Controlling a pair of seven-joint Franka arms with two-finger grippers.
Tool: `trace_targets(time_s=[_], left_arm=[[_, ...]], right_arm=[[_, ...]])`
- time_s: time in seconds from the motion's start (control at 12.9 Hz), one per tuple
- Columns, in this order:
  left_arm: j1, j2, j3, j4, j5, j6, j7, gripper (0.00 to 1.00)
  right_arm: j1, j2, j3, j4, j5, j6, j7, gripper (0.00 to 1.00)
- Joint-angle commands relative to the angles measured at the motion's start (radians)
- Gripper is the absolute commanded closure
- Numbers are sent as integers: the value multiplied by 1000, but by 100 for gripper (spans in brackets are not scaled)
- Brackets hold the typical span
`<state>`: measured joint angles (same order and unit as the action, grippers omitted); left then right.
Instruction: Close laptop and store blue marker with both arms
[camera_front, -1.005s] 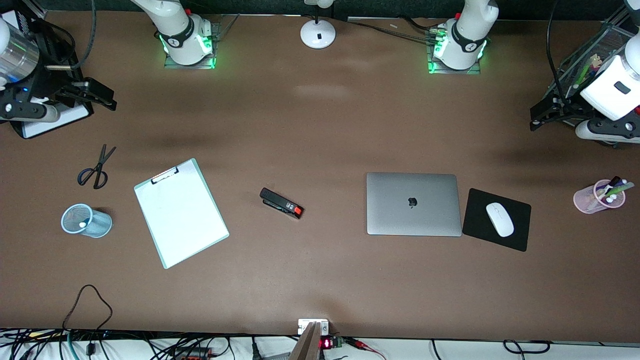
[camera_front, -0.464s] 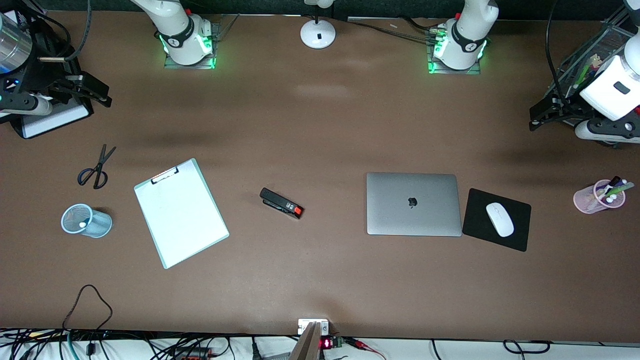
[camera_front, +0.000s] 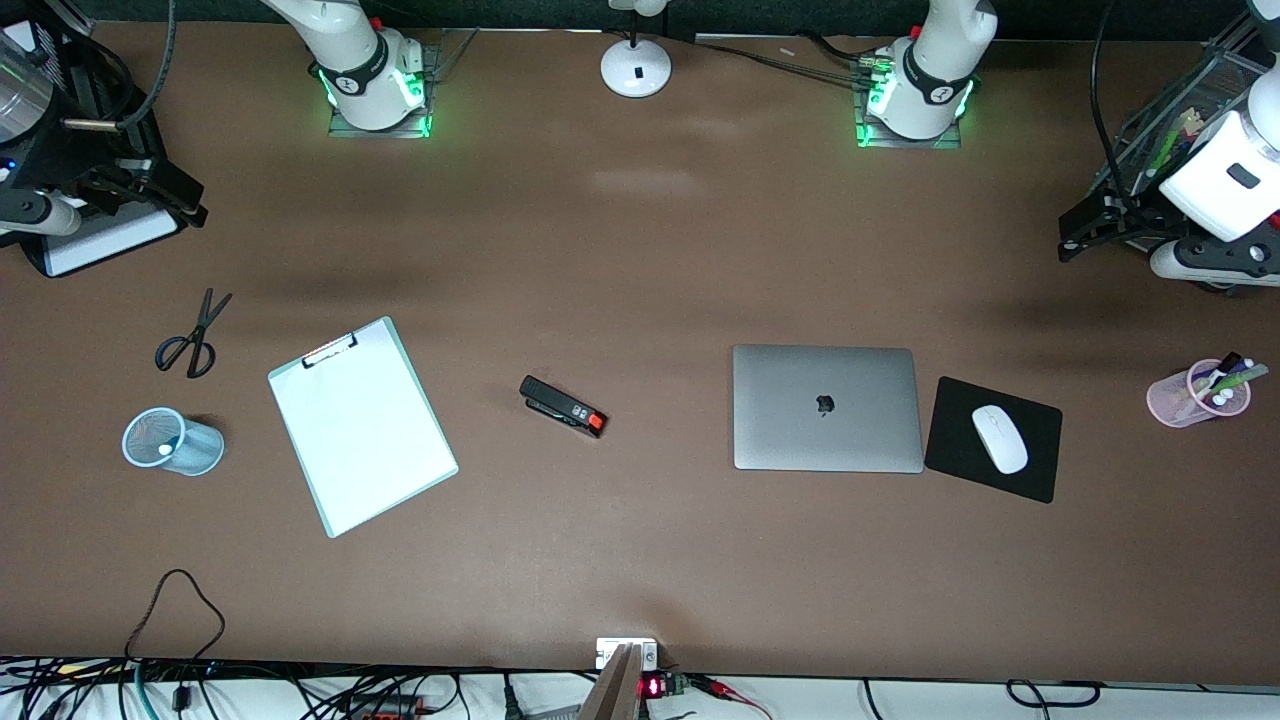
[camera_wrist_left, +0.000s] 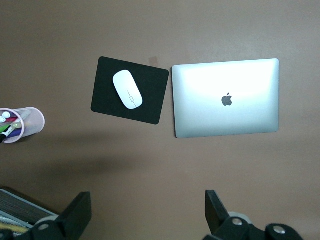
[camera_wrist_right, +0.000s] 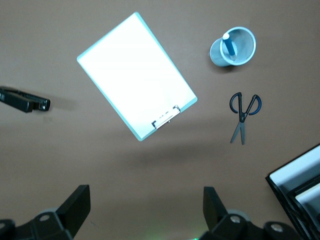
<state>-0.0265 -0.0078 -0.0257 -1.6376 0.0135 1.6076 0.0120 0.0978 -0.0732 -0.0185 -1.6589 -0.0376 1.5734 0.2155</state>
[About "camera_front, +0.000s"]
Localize silver laptop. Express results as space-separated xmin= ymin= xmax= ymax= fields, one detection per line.
xmin=732 ymin=345 xmax=926 ymax=474

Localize green marker in organiser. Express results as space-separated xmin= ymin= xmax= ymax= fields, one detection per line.
xmin=1152 ymin=116 xmax=1198 ymax=174

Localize green marker in cup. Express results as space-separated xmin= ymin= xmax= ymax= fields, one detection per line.
xmin=1196 ymin=364 xmax=1271 ymax=399

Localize black stacked paper trays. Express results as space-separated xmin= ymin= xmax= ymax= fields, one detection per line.
xmin=0 ymin=0 xmax=189 ymax=279

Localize black blue scissors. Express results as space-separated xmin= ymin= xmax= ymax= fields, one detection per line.
xmin=154 ymin=288 xmax=234 ymax=380

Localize pink translucent cup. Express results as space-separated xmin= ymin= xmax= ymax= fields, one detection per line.
xmin=1146 ymin=358 xmax=1253 ymax=429

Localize white computer mouse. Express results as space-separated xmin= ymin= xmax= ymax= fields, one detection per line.
xmin=971 ymin=404 xmax=1030 ymax=475

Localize black mouse pad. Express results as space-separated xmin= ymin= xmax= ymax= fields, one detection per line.
xmin=924 ymin=376 xmax=1064 ymax=505

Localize blue mesh pen cup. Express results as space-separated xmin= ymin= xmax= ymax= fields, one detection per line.
xmin=122 ymin=406 xmax=226 ymax=477

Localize pale green clipboard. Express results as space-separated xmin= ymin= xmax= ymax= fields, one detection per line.
xmin=267 ymin=316 xmax=460 ymax=539

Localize white paper sheet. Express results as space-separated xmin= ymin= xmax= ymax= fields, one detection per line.
xmin=270 ymin=322 xmax=456 ymax=536

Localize black stapler orange tip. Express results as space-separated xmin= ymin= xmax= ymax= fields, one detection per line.
xmin=519 ymin=375 xmax=608 ymax=439

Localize white lamp base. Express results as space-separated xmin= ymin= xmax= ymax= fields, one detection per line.
xmin=600 ymin=0 xmax=673 ymax=99

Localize orange black power strip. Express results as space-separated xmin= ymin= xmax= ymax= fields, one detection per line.
xmin=340 ymin=694 xmax=427 ymax=720

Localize white small box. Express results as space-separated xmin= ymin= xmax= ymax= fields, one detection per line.
xmin=596 ymin=638 xmax=659 ymax=671

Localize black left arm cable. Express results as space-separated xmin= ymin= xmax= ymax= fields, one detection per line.
xmin=1091 ymin=0 xmax=1143 ymax=203

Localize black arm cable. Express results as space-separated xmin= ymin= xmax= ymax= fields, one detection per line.
xmin=1091 ymin=0 xmax=1143 ymax=203
xmin=112 ymin=0 xmax=178 ymax=133

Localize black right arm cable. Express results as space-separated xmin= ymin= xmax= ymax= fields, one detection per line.
xmin=112 ymin=0 xmax=178 ymax=133

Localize black wire mesh organiser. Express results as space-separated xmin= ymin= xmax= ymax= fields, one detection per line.
xmin=1095 ymin=15 xmax=1280 ymax=201

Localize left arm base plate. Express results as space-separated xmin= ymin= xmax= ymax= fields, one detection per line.
xmin=855 ymin=50 xmax=963 ymax=151

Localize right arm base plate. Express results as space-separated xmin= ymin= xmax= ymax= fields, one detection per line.
xmin=328 ymin=28 xmax=479 ymax=139

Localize black base cables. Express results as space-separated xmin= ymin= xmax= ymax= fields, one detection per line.
xmin=697 ymin=36 xmax=886 ymax=87

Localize black looped cable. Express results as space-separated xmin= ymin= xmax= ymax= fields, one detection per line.
xmin=124 ymin=569 xmax=227 ymax=663

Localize black flat loop cable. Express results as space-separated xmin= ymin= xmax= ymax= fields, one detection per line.
xmin=1005 ymin=679 xmax=1103 ymax=707

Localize red wire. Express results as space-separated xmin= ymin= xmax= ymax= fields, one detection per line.
xmin=690 ymin=675 xmax=773 ymax=720

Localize wooden camera post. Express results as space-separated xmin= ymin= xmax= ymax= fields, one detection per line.
xmin=578 ymin=643 xmax=646 ymax=720

